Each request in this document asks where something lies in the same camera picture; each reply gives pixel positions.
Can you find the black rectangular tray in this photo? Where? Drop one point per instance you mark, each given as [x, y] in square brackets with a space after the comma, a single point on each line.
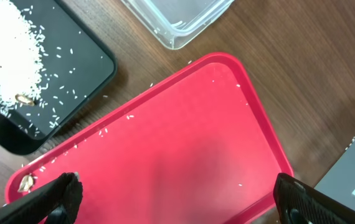
[77, 65]

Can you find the clear plastic waste bin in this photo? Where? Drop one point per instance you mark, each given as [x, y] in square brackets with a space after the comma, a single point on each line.
[174, 23]

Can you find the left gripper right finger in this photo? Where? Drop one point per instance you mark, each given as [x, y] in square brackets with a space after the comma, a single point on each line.
[298, 203]

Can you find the food leftovers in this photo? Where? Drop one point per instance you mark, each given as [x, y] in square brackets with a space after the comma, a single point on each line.
[21, 55]

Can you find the red plastic serving tray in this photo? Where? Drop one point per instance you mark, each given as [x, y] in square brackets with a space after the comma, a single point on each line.
[198, 147]

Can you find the food scrap on tray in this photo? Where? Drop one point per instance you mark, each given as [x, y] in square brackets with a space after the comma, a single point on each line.
[26, 183]

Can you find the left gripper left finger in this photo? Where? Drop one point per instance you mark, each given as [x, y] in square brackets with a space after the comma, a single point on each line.
[56, 202]

